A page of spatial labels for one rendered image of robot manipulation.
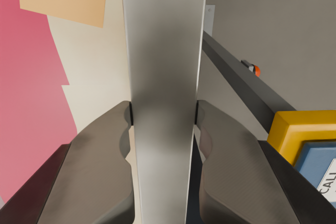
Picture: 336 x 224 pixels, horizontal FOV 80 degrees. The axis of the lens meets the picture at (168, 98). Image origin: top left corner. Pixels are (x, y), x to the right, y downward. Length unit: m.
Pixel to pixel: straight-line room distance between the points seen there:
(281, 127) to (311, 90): 1.36
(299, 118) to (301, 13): 1.13
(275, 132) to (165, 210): 0.14
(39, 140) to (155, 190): 0.10
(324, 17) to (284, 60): 0.28
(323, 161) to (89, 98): 0.23
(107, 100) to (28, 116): 0.06
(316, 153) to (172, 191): 0.15
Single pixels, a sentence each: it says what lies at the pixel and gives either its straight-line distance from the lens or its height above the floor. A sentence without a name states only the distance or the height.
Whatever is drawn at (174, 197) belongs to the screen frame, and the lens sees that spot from 0.17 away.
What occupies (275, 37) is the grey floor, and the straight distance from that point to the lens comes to 1.31.
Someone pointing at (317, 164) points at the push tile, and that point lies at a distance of 0.26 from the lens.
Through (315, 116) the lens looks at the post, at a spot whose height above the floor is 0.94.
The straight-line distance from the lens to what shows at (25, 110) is 0.19.
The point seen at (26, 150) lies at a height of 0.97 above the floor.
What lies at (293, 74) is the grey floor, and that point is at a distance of 1.47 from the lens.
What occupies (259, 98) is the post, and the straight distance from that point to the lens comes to 0.38.
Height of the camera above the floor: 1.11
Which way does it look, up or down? 61 degrees down
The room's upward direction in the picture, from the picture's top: 173 degrees clockwise
